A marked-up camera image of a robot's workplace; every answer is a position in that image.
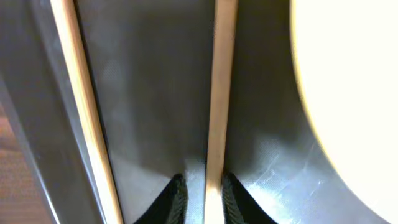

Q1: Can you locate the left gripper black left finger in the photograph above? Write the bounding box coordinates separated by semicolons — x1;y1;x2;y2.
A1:
134;174;188;224

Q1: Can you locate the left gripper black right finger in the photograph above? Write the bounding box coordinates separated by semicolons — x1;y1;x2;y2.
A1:
221;173;277;224

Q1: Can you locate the yellow plate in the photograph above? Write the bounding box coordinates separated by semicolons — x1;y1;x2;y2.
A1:
290;0;397;223

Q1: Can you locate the wooden chopstick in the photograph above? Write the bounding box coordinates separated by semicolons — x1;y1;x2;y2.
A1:
204;0;238;224
50;0;124;224

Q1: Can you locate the brown serving tray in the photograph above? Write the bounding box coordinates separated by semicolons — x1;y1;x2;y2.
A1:
1;1;384;223

